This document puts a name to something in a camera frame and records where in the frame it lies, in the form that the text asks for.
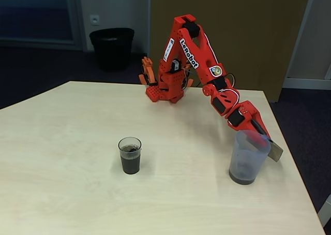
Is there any grey furniture corner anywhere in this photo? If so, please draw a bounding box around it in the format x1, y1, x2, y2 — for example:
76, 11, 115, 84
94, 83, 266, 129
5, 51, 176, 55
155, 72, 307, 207
317, 193, 331, 228

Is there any grey window frame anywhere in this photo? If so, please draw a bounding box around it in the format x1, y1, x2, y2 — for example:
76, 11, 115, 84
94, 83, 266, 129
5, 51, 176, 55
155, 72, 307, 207
0, 0, 86, 51

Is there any black cable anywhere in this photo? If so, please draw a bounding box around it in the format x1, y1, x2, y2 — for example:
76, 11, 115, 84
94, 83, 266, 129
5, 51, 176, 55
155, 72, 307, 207
186, 69, 205, 87

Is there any black trash bin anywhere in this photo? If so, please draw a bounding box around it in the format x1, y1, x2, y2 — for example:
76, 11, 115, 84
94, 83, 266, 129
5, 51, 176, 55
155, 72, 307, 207
89, 27, 135, 72

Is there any orange table clamp with ring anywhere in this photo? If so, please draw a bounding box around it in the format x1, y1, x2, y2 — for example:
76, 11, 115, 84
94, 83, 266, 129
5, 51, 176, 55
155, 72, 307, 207
138, 56, 158, 87

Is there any clear plastic cup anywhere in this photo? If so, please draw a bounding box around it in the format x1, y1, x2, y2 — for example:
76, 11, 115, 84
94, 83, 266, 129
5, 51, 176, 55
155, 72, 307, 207
118, 137, 142, 175

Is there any clear pitcher with cardboard handle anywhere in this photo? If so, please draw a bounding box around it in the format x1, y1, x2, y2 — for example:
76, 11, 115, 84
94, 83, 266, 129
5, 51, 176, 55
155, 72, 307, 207
229, 130, 284, 186

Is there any brown pin board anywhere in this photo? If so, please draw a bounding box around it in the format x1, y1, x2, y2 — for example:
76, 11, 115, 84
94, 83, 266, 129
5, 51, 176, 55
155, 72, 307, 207
149, 0, 312, 102

